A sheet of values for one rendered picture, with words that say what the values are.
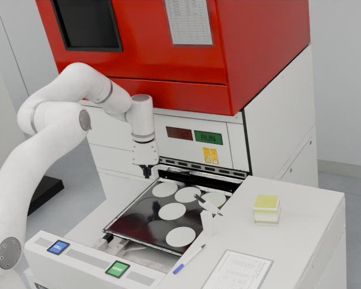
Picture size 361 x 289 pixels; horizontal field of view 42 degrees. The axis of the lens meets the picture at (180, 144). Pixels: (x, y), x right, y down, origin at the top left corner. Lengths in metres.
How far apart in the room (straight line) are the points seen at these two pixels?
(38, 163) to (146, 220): 0.60
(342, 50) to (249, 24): 1.47
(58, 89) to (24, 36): 3.40
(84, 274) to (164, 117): 0.67
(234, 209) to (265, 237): 0.18
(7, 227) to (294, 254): 0.77
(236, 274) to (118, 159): 0.96
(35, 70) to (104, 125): 2.85
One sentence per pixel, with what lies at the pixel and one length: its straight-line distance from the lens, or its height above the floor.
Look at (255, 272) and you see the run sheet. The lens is 1.34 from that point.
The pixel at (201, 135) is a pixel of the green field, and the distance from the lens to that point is 1.73.
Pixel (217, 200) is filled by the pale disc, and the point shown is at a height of 0.90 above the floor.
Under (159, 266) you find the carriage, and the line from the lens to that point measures 1.54.
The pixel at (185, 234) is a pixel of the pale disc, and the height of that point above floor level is 0.90.
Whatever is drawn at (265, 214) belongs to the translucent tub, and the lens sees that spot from 1.46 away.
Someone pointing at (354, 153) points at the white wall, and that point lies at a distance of 3.32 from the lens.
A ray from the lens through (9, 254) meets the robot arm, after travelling 1.12.
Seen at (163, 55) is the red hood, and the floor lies 1.43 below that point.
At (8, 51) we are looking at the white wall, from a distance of 5.05.
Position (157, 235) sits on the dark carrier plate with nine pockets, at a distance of 1.63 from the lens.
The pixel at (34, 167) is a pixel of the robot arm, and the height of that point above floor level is 1.37.
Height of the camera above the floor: 1.90
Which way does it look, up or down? 28 degrees down
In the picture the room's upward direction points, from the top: 12 degrees counter-clockwise
